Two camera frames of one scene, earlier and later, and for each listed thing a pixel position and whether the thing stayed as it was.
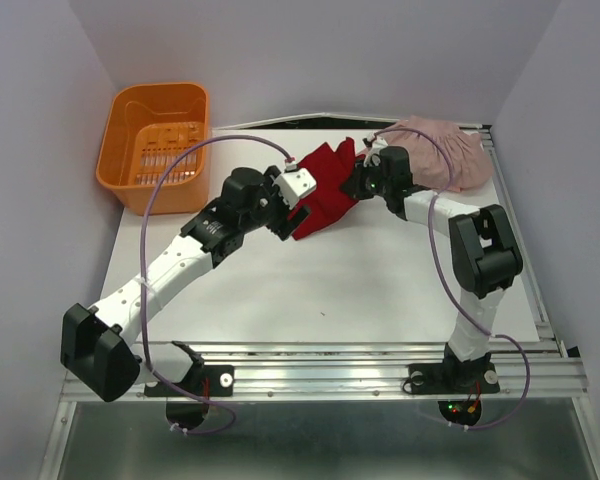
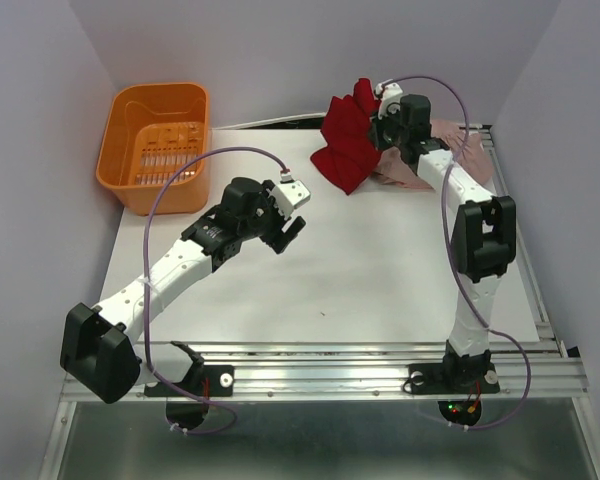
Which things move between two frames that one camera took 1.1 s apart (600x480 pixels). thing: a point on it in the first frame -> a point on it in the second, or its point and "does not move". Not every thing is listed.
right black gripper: x=352 y=185 -> x=375 y=125
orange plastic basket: x=148 y=125 does not move
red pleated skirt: x=328 y=202 -> x=351 y=152
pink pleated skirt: x=441 y=155 does not move
